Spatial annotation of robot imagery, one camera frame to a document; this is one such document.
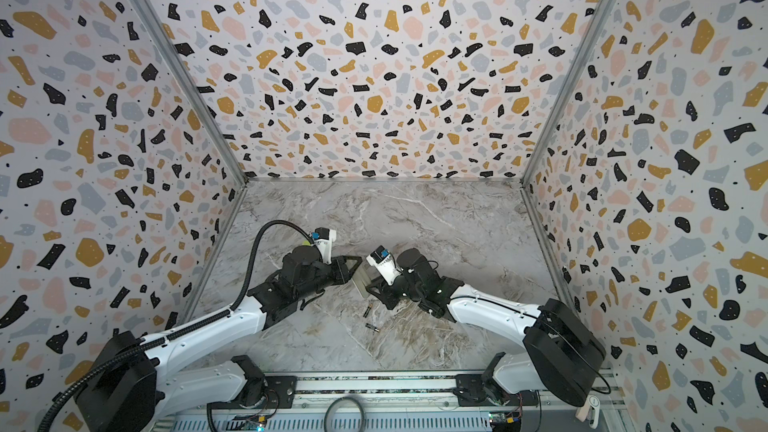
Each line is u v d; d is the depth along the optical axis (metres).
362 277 0.79
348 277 0.73
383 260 0.71
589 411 0.70
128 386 0.39
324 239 0.73
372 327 0.85
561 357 0.42
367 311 0.88
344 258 0.74
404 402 0.73
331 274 0.71
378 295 0.77
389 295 0.72
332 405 0.69
